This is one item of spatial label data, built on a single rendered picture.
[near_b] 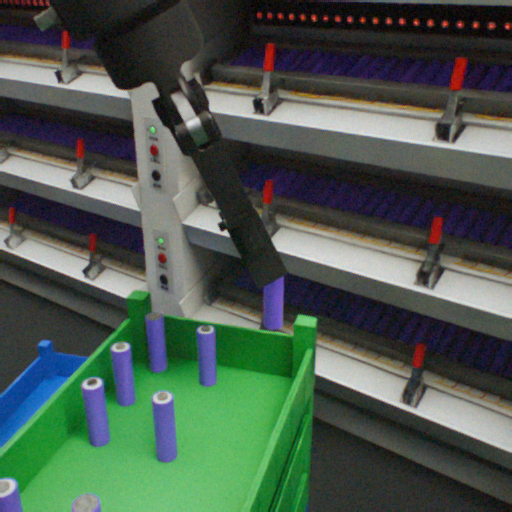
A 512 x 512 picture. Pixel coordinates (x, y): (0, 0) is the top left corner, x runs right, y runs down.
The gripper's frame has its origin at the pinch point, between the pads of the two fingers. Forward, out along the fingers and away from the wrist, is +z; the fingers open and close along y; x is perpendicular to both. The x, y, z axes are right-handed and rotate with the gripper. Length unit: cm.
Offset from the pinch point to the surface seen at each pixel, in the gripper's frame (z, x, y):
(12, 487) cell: 1.1, -22.7, 13.5
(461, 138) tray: 9.5, 28.1, -17.5
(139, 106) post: -4, -5, -55
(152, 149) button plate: 3, -7, -53
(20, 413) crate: 31, -49, -45
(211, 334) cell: 8.1, -7.7, -2.9
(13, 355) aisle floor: 30, -53, -65
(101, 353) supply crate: 4.9, -18.0, -4.1
